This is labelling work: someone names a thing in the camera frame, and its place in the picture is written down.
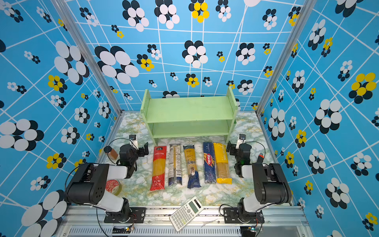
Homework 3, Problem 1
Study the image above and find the spice jar black lid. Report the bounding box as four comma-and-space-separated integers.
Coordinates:
104, 146, 118, 161

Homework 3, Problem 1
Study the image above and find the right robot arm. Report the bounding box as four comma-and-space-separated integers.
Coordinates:
226, 142, 292, 224

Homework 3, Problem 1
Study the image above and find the yellow blue spaghetti bag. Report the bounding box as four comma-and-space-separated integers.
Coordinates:
183, 144, 201, 189

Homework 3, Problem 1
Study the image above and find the white scientific calculator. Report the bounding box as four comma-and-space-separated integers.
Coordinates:
169, 197, 204, 232

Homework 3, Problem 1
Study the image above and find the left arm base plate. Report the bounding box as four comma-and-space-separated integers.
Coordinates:
104, 207, 147, 224

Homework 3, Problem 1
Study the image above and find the red black marker pen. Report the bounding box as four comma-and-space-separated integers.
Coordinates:
257, 153, 264, 164

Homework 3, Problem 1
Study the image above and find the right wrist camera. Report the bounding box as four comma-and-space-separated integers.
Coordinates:
236, 134, 246, 149

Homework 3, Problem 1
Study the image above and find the red spaghetti bag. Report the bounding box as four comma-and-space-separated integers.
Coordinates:
150, 146, 167, 191

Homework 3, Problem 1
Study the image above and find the green wooden shelf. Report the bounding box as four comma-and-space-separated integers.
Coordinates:
140, 88, 238, 145

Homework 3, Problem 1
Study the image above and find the round red tin can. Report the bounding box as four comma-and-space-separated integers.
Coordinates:
105, 179, 122, 196

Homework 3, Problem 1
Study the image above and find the aluminium front rail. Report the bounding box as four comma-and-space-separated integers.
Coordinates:
56, 205, 313, 237

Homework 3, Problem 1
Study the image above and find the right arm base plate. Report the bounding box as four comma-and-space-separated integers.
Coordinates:
221, 207, 265, 225

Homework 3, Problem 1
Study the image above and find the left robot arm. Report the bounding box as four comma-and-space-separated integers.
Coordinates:
65, 141, 149, 224

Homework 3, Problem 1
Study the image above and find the clear grey spaghetti bag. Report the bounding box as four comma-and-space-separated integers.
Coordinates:
168, 144, 182, 186

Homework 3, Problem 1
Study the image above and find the blue Barilla pasta box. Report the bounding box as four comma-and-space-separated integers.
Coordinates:
203, 142, 216, 184

